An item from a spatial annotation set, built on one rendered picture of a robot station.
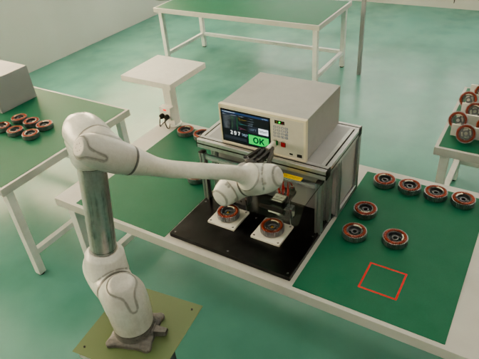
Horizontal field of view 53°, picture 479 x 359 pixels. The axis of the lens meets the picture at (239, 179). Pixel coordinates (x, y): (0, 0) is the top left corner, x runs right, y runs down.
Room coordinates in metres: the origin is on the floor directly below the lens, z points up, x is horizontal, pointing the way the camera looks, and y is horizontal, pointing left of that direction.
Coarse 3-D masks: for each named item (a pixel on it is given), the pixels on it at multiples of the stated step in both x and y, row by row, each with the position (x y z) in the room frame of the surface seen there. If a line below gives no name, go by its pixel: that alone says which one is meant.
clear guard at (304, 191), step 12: (288, 180) 1.71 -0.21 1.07; (312, 180) 1.70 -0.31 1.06; (276, 192) 1.63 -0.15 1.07; (288, 192) 1.63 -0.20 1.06; (300, 192) 1.62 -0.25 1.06; (312, 192) 1.61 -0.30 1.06; (252, 204) 1.61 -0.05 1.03; (276, 204) 1.57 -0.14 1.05; (288, 204) 1.55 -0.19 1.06; (300, 204) 1.54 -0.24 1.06; (276, 216) 1.54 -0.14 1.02; (288, 216) 1.52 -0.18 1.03; (300, 216) 1.50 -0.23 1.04
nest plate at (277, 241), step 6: (258, 228) 1.74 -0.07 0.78; (288, 228) 1.72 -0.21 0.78; (252, 234) 1.70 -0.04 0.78; (258, 234) 1.70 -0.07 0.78; (282, 234) 1.68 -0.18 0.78; (288, 234) 1.69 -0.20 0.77; (264, 240) 1.66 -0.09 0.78; (270, 240) 1.65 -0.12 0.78; (276, 240) 1.65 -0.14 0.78; (282, 240) 1.64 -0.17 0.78
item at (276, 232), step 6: (264, 222) 1.74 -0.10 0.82; (270, 222) 1.75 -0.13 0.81; (276, 222) 1.74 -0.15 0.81; (282, 222) 1.73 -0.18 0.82; (264, 228) 1.70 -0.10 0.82; (270, 228) 1.70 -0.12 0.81; (276, 228) 1.72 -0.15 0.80; (282, 228) 1.69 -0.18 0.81; (264, 234) 1.68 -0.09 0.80; (270, 234) 1.66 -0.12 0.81; (276, 234) 1.66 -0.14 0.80
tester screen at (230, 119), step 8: (224, 112) 1.99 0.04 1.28; (232, 112) 1.96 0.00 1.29; (224, 120) 1.99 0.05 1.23; (232, 120) 1.97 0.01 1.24; (240, 120) 1.94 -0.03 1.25; (248, 120) 1.92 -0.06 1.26; (256, 120) 1.90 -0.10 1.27; (264, 120) 1.87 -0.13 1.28; (224, 128) 2.00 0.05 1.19; (232, 128) 1.97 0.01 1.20; (240, 128) 1.94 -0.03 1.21; (264, 128) 1.87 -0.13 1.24; (224, 136) 2.00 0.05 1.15; (248, 136) 1.92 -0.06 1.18; (264, 136) 1.88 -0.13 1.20; (248, 144) 1.92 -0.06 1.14
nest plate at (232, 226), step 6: (240, 210) 1.89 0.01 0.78; (216, 216) 1.86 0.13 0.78; (240, 216) 1.84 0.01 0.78; (246, 216) 1.85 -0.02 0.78; (210, 222) 1.82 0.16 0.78; (216, 222) 1.81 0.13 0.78; (222, 222) 1.81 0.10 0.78; (234, 222) 1.80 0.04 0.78; (240, 222) 1.80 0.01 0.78; (228, 228) 1.77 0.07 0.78; (234, 228) 1.76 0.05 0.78
